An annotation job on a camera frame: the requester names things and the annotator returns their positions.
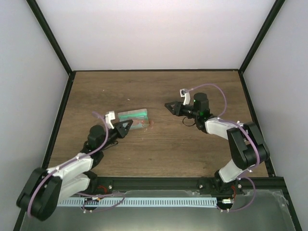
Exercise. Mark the grey glasses case green inside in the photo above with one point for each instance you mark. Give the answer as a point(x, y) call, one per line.
point(139, 113)

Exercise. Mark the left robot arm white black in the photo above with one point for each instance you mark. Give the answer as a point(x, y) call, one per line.
point(46, 188)

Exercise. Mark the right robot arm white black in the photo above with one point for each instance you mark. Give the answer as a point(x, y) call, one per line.
point(247, 145)

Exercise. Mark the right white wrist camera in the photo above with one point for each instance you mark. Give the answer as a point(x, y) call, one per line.
point(184, 93)

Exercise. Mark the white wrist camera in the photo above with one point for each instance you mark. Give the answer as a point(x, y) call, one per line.
point(109, 117)
point(184, 93)

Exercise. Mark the light blue slotted cable duct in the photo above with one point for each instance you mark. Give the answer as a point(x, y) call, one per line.
point(142, 202)

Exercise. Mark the pink transparent sunglasses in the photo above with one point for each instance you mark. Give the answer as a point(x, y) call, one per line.
point(141, 123)

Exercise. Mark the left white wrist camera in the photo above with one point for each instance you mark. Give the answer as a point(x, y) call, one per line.
point(109, 117)

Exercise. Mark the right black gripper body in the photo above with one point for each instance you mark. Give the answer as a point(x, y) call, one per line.
point(185, 113)

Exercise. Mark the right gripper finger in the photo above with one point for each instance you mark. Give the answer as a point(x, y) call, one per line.
point(171, 104)
point(174, 110)

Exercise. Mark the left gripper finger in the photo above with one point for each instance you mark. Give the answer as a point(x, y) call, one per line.
point(126, 123)
point(124, 131)

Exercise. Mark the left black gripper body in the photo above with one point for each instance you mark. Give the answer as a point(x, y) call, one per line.
point(119, 134)

